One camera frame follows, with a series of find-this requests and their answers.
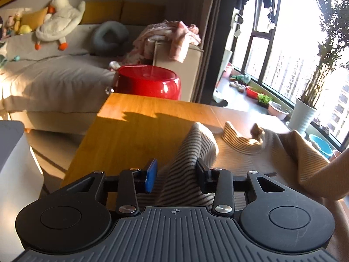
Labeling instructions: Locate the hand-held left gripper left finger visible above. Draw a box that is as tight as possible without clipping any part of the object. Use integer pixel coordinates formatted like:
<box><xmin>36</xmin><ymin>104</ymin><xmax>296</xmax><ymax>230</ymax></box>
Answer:
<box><xmin>61</xmin><ymin>158</ymin><xmax>159</xmax><ymax>215</ymax></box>

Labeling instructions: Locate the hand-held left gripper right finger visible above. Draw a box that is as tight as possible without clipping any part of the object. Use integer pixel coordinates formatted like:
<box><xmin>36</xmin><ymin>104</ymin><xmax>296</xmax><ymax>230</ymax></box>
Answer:
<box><xmin>196</xmin><ymin>158</ymin><xmax>293</xmax><ymax>215</ymax></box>

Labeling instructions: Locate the striped knit sweater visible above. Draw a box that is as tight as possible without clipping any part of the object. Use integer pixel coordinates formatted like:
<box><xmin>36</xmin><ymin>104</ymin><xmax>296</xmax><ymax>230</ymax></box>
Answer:
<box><xmin>155</xmin><ymin>121</ymin><xmax>349</xmax><ymax>262</ymax></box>

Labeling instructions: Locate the white upright vacuum cleaner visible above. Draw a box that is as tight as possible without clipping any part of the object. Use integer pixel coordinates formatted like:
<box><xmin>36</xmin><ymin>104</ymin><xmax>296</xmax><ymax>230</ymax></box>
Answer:
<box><xmin>214</xmin><ymin>48</ymin><xmax>232</xmax><ymax>107</ymax></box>

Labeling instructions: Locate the red round stool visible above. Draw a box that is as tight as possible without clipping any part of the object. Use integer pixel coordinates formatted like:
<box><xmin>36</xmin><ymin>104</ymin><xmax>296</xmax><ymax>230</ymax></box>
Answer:
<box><xmin>105</xmin><ymin>65</ymin><xmax>182</xmax><ymax>100</ymax></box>

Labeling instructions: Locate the red basin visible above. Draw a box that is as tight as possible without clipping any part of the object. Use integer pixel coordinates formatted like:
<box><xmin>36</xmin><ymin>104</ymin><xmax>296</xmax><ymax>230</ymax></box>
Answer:
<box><xmin>246</xmin><ymin>86</ymin><xmax>263</xmax><ymax>99</ymax></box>

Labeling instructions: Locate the white plant pot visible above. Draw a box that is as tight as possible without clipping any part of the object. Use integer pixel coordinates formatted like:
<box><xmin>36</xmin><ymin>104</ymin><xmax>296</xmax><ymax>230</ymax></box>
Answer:
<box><xmin>289</xmin><ymin>98</ymin><xmax>317</xmax><ymax>135</ymax></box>

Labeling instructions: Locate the blue bucket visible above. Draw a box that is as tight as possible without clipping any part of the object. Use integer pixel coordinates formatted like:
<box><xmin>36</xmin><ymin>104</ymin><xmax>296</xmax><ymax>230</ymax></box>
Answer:
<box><xmin>309</xmin><ymin>134</ymin><xmax>333</xmax><ymax>159</ymax></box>

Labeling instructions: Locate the white side table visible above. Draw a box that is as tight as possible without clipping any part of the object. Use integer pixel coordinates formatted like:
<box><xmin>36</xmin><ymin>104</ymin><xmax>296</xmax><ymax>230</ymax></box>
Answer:
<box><xmin>0</xmin><ymin>120</ymin><xmax>44</xmax><ymax>262</ymax></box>

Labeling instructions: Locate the pink blanket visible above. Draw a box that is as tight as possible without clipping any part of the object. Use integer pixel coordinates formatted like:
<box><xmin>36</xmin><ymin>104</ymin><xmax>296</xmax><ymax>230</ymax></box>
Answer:
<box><xmin>128</xmin><ymin>20</ymin><xmax>202</xmax><ymax>63</ymax></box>

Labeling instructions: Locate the beige sofa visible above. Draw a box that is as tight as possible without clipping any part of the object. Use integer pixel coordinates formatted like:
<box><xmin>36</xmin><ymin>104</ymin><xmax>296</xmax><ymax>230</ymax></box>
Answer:
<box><xmin>0</xmin><ymin>1</ymin><xmax>204</xmax><ymax>135</ymax></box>

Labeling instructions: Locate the grey neck pillow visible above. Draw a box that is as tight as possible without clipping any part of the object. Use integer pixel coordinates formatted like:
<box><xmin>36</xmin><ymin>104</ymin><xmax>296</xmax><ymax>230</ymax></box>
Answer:
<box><xmin>90</xmin><ymin>21</ymin><xmax>130</xmax><ymax>56</ymax></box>

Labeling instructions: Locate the brown curtain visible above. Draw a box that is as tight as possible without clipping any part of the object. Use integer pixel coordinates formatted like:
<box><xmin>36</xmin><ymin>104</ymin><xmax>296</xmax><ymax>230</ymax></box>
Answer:
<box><xmin>199</xmin><ymin>0</ymin><xmax>238</xmax><ymax>104</ymax></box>

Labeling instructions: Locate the mustard sofa back cushion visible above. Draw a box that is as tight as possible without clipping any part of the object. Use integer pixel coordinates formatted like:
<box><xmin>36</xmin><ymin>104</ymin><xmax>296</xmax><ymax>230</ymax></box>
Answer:
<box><xmin>121</xmin><ymin>3</ymin><xmax>166</xmax><ymax>26</ymax></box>
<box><xmin>81</xmin><ymin>1</ymin><xmax>123</xmax><ymax>25</ymax></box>

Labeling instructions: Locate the white goose plush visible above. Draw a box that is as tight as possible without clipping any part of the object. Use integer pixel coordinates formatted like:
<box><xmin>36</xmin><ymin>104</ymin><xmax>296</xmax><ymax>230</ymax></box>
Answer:
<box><xmin>34</xmin><ymin>0</ymin><xmax>86</xmax><ymax>51</ymax></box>

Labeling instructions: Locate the tall bamboo plant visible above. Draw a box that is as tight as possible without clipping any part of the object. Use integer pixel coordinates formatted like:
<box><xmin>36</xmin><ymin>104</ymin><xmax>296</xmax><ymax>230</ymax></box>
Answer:
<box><xmin>297</xmin><ymin>0</ymin><xmax>349</xmax><ymax>110</ymax></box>

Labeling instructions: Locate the small yellow pillow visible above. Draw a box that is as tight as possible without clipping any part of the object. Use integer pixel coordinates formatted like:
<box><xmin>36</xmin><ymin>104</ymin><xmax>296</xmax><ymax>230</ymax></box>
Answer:
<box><xmin>20</xmin><ymin>7</ymin><xmax>50</xmax><ymax>32</ymax></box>

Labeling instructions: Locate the pink doll toy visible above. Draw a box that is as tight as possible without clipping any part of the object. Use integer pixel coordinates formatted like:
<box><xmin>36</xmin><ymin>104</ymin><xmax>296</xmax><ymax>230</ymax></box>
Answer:
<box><xmin>4</xmin><ymin>13</ymin><xmax>21</xmax><ymax>36</ymax></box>

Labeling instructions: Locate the black window frame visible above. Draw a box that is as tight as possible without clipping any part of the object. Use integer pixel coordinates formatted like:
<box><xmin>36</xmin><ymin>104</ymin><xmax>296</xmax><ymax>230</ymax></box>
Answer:
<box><xmin>232</xmin><ymin>0</ymin><xmax>349</xmax><ymax>149</ymax></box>

